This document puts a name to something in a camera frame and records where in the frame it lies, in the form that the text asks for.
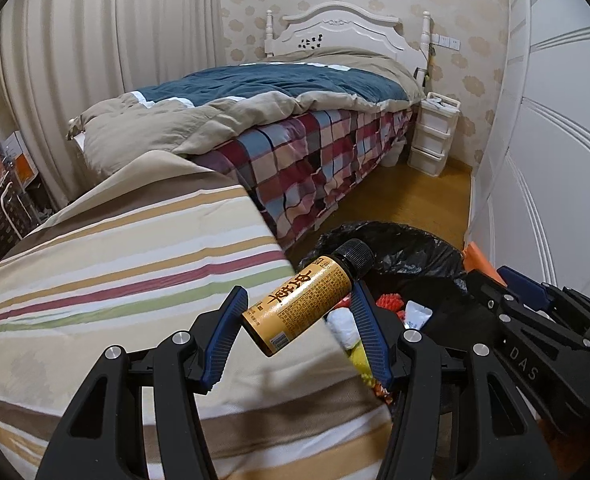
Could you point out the orange plastic packet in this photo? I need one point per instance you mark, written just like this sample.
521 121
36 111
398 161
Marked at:
477 259

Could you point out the white plastic drawer unit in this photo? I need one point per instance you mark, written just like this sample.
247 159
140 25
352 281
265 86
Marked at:
430 135

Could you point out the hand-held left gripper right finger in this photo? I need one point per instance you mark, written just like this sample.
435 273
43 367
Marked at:
372 340

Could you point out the white panelled door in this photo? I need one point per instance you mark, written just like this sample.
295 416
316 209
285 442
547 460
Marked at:
565 135

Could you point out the orange snack wrapper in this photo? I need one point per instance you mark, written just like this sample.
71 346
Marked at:
381 390

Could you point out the bed with plaid sheet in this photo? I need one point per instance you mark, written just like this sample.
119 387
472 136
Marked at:
275 85

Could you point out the red orange tube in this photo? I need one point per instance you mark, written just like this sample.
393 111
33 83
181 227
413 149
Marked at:
295 305

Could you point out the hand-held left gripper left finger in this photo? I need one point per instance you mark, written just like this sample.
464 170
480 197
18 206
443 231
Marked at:
222 345

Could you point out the white wooden bed frame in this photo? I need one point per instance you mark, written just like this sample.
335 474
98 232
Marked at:
345 27

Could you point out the black lined trash bin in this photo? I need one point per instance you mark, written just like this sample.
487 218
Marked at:
405 255

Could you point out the beige striped curtain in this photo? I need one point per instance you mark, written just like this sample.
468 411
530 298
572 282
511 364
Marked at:
100 60

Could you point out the white toothpaste tube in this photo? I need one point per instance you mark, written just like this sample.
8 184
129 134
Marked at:
417 316

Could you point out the shiny red wrapper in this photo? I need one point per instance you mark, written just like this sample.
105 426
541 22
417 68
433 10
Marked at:
345 302

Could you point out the white and orange cardboard box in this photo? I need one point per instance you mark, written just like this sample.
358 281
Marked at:
22 157

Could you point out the orange-red foam fruit net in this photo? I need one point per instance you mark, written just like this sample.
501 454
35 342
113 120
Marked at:
389 303

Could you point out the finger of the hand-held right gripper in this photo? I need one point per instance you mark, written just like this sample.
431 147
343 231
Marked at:
522 282
485 295

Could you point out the checkered bedsheet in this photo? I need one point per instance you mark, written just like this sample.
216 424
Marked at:
315 160

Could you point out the striped tablecloth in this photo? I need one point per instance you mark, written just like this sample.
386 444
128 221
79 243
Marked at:
125 270

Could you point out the white metal frame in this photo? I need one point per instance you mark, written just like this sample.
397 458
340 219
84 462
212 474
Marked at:
7 210

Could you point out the white papers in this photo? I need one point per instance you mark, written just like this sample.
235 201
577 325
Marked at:
442 102

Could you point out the yellow foam fruit net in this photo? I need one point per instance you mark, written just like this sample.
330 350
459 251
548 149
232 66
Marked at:
359 360

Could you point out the white wall switch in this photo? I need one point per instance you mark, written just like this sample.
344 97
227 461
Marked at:
448 42

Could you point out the white tissue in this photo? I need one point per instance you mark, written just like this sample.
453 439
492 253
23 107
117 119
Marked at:
342 327

